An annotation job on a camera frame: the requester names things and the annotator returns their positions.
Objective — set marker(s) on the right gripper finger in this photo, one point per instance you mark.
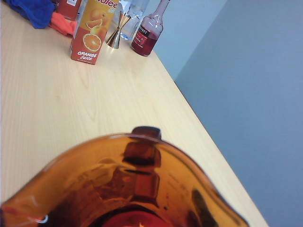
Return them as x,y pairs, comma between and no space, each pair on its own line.
16,217

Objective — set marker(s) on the amber measuring cup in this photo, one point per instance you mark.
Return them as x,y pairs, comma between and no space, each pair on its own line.
94,179

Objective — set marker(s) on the red grenadine syrup bottle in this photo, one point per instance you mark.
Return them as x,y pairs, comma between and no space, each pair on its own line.
146,35

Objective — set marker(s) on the orange juice carton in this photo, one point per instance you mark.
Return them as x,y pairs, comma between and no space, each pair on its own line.
91,35

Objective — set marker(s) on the orange cloth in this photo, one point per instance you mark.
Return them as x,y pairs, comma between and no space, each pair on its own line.
62,24

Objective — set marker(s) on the blue cloth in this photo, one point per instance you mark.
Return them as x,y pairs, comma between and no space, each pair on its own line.
33,11

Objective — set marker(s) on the gold metal jigger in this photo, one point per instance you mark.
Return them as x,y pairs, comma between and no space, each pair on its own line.
117,35

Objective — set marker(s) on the red-brown carton with white label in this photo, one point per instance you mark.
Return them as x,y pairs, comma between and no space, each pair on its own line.
68,8

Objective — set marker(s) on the clear glass bottle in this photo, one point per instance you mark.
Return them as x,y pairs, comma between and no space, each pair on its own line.
136,16

